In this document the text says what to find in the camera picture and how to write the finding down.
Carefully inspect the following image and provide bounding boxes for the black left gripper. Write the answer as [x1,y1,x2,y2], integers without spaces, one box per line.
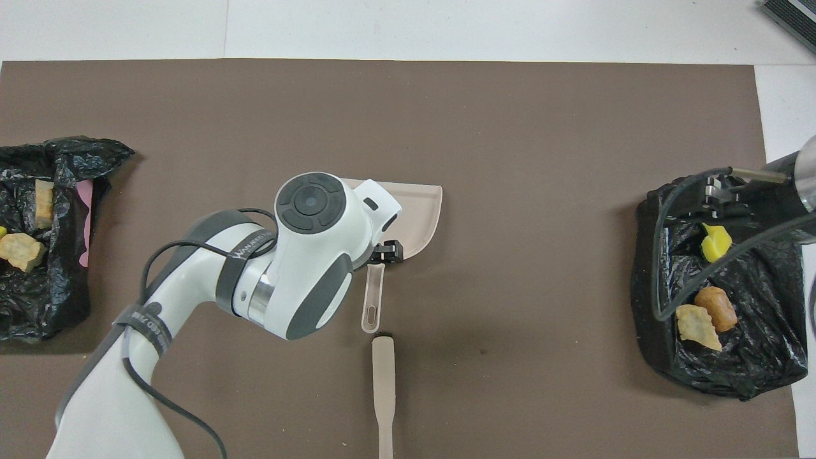
[368,240,405,265]

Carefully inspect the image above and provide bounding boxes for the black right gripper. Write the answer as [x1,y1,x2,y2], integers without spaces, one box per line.
[704,172,805,214]

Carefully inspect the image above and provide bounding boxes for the beige plastic dustpan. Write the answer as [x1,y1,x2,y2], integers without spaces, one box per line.
[341,178,444,334]

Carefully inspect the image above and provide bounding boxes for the round brown bread roll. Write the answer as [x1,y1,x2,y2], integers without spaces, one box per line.
[695,287,738,332]

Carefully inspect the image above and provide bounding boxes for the beige brush black bristles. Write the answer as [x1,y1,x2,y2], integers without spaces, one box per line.
[372,333,397,459]

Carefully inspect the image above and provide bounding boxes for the striped croissant piece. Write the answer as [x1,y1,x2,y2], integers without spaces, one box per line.
[33,180,55,230]
[0,233,47,273]
[676,304,723,353]

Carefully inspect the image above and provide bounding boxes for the black bag lined bin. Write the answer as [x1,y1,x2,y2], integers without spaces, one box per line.
[630,169,809,402]

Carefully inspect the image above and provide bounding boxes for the pink bin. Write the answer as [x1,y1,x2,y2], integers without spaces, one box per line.
[76,180,96,268]

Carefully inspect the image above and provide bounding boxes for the crumpled black trash bag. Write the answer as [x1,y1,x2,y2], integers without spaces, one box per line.
[0,135,136,344]

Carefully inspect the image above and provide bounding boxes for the brown table mat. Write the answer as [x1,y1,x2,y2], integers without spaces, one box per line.
[0,59,801,459]

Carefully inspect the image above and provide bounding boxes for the dark grey ribbed object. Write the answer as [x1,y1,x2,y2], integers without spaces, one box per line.
[761,0,816,55]

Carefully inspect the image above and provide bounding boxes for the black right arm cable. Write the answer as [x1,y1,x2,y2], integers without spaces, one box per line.
[653,167,816,321]

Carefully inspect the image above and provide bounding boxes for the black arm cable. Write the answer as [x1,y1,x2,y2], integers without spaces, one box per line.
[121,207,278,459]
[653,167,816,321]

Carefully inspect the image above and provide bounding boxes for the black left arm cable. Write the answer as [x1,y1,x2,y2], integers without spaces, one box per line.
[121,207,278,459]

